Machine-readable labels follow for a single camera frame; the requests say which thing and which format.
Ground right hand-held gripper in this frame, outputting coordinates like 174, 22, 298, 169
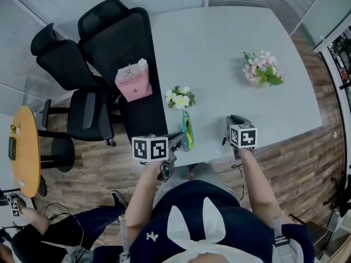
226, 115, 258, 158

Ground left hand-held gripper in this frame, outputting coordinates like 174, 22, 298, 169
131, 131, 190, 182

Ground teal pencil pouch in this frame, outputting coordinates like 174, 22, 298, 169
182, 110, 195, 151

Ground person's right forearm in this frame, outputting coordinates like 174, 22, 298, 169
237, 146, 284, 222

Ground person's left forearm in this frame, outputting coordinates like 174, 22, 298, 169
124, 160, 166, 230

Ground white flowers in pot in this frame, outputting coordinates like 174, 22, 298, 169
165, 85, 196, 111

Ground person's grey trousers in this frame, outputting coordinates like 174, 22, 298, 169
153, 162, 237, 208

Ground pink flowers in pot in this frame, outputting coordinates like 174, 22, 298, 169
242, 50, 285, 87

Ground pink paper bag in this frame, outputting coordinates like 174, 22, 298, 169
114, 56, 153, 102

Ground black metal railing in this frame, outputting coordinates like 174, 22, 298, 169
318, 27, 351, 191

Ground person's navy shirt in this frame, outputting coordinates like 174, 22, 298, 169
93, 179, 316, 263

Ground black round stool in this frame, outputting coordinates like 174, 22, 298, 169
38, 130, 76, 174

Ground black mesh office chair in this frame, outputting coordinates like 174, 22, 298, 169
77, 0, 168, 147
30, 22, 116, 147

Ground black swivel chair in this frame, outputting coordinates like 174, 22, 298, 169
323, 171, 351, 219

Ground grey chair with wooden legs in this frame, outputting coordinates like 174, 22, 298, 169
287, 209, 341, 257

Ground round yellow wooden table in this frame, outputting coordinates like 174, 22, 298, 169
10, 105, 42, 198

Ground small black device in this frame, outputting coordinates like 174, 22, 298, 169
8, 136, 18, 160

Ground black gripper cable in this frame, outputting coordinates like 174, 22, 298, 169
231, 163, 245, 203

